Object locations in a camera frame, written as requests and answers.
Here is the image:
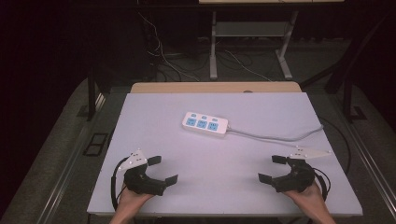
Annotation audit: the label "short white floor cable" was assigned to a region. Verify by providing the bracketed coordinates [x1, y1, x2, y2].
[223, 49, 273, 83]

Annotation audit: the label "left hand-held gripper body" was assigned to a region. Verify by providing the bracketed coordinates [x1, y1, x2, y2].
[117, 148, 168, 197]

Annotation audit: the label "person's left hand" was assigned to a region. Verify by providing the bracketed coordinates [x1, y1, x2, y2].
[117, 184, 155, 217]

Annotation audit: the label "person's right hand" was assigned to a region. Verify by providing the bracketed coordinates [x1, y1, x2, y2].
[282, 182, 329, 217]

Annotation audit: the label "light wooden table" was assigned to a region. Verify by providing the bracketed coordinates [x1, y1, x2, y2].
[130, 81, 303, 94]

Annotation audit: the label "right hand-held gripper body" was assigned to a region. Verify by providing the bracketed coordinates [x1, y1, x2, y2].
[270, 145, 332, 194]

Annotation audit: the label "white power strip blue sockets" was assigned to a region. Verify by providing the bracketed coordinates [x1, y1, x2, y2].
[181, 111, 230, 139]

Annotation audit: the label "grey metal stand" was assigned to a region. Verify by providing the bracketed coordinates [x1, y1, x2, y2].
[208, 10, 299, 81]

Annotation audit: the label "long white floor cable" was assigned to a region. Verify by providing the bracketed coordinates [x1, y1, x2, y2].
[137, 11, 201, 83]

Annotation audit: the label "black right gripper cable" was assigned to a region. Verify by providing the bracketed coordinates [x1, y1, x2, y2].
[312, 167, 332, 202]

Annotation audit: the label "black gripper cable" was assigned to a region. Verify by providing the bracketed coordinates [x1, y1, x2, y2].
[312, 167, 332, 202]
[110, 157, 129, 212]

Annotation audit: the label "white power strip cable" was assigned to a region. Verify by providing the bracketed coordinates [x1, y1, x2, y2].
[226, 123, 325, 143]

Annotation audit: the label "black stand with foot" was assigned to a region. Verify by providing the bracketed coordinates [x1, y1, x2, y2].
[341, 73, 368, 124]

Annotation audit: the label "thin black stand post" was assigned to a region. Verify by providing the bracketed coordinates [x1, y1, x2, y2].
[86, 66, 98, 122]

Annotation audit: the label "thin black floor cable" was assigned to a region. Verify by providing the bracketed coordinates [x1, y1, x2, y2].
[318, 116, 352, 175]

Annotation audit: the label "black floor frame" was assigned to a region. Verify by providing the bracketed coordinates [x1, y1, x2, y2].
[82, 133, 109, 158]

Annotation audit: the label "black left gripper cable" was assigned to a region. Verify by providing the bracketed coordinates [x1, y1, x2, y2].
[110, 157, 129, 212]

